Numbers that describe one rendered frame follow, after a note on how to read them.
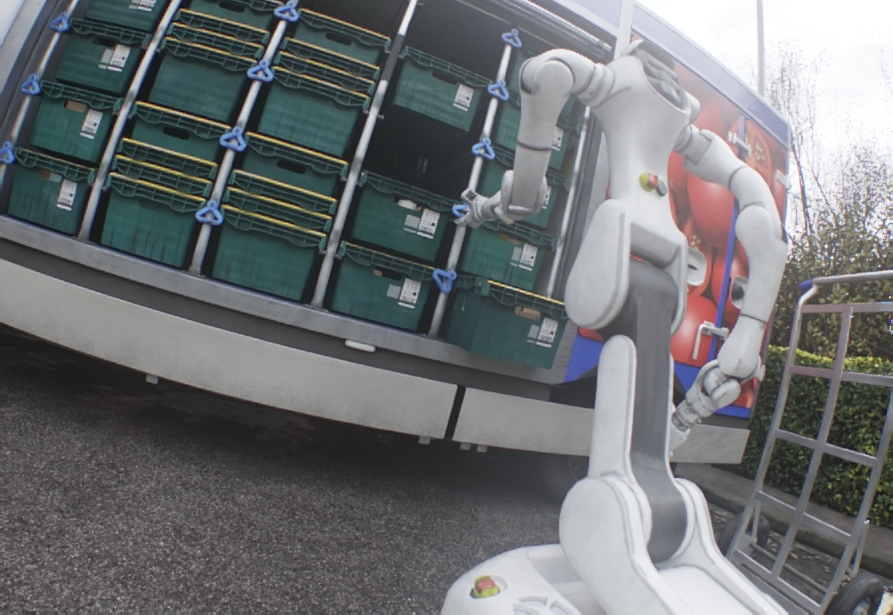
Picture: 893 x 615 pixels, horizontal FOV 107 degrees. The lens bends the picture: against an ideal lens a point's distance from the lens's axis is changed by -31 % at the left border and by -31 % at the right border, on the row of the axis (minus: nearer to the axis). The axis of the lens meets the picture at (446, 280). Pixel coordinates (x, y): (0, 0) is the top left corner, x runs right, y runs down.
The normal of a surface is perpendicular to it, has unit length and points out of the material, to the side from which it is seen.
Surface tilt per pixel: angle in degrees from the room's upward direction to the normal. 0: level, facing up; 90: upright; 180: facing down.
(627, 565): 75
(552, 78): 119
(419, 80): 94
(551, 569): 69
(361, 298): 91
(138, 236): 91
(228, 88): 95
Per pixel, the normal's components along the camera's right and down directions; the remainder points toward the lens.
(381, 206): 0.32, 0.09
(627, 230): 0.40, -0.18
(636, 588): -0.80, -0.48
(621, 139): -0.83, -0.18
